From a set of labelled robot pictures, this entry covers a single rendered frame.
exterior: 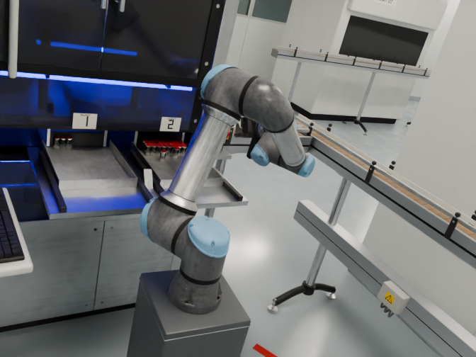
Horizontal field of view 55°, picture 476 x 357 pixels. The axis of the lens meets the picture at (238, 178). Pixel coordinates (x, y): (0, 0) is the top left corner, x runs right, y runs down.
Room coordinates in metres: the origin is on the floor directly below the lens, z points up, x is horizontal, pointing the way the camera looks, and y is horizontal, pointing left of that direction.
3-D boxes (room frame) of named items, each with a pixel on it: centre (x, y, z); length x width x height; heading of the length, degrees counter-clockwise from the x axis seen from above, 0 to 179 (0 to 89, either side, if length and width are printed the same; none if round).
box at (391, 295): (1.72, -0.80, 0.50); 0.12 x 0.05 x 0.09; 36
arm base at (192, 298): (1.05, 0.04, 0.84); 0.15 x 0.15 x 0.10
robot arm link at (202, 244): (1.05, 0.04, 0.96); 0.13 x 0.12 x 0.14; 62
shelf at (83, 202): (1.53, 0.36, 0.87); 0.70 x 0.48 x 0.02; 126
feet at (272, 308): (2.19, -0.54, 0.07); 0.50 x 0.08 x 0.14; 126
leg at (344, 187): (2.19, -0.54, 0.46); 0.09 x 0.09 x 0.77; 36
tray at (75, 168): (1.49, 0.54, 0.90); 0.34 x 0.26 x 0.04; 36
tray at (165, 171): (1.67, 0.26, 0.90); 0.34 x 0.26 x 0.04; 35
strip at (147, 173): (1.41, 0.28, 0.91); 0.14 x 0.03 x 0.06; 35
